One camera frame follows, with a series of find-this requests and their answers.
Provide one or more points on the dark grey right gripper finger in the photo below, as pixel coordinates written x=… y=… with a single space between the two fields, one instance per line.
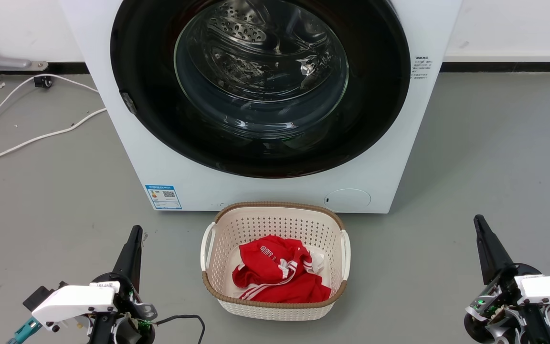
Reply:
x=491 y=253

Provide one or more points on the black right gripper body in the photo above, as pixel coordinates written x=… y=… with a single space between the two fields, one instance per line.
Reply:
x=497 y=306

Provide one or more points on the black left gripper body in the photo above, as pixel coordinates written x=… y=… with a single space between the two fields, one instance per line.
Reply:
x=117 y=301

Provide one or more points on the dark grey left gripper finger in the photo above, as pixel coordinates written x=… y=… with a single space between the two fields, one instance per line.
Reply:
x=130 y=258

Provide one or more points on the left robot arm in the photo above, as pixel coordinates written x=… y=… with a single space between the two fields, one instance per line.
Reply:
x=100 y=332

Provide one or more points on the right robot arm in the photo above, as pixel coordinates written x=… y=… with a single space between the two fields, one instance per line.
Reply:
x=537 y=327

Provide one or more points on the white front-load washing machine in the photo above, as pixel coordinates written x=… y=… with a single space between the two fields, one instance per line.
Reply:
x=217 y=191

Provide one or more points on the round black glass washer door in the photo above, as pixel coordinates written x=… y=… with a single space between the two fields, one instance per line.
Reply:
x=151 y=119

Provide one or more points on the blue energy label sticker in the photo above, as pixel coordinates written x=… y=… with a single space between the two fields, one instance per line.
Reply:
x=163 y=197

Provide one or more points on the red white-striped garment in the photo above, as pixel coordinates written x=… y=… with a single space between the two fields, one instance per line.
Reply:
x=275 y=277

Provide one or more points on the cream perforated laundry basket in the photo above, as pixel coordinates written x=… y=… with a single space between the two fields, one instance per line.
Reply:
x=275 y=224

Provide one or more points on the round white filter cover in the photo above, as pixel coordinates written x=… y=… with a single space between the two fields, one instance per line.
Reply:
x=347 y=200

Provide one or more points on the black baseboard strip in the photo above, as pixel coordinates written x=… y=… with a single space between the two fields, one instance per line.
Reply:
x=504 y=67
x=65 y=68

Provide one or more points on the small printed text sticker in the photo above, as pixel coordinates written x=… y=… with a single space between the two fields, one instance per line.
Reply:
x=422 y=67

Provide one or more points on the grey bent pipe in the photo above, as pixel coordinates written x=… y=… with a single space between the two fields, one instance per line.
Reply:
x=3 y=61

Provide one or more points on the stainless steel washer drum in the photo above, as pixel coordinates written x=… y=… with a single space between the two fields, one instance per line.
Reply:
x=256 y=43

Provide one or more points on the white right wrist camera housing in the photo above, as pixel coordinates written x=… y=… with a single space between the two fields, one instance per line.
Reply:
x=549 y=289

